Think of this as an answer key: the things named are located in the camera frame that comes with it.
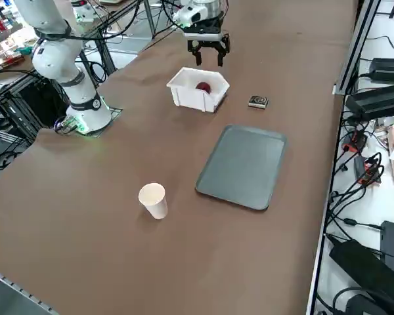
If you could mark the large black power brick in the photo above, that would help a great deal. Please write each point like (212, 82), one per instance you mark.
(358, 262)

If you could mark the white device with red button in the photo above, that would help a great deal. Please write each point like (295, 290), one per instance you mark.
(83, 13)

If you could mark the gray tray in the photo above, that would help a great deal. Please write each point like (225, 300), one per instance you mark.
(243, 164)

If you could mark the small black printed box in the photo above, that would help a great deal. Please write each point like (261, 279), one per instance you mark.
(258, 102)

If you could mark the black frame post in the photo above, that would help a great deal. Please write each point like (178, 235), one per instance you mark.
(106, 55)

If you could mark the orange black plug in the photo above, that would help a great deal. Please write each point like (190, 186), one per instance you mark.
(356, 141)
(367, 174)

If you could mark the red apple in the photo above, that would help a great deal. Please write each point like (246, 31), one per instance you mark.
(203, 87)

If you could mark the white paper cup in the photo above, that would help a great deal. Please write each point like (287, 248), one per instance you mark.
(156, 205)

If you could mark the aluminium profile post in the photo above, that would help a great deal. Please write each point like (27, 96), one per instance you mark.
(358, 42)

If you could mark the white plastic box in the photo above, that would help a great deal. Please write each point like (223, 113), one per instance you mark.
(190, 98)

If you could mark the long dark power brick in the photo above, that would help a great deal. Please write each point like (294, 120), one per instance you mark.
(377, 101)

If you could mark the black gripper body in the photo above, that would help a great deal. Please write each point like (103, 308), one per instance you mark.
(205, 31)

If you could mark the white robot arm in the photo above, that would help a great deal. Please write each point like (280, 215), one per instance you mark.
(56, 59)

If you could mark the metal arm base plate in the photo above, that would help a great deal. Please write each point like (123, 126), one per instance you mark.
(115, 113)

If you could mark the black equipment rack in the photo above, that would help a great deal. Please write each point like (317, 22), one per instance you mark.
(42, 101)

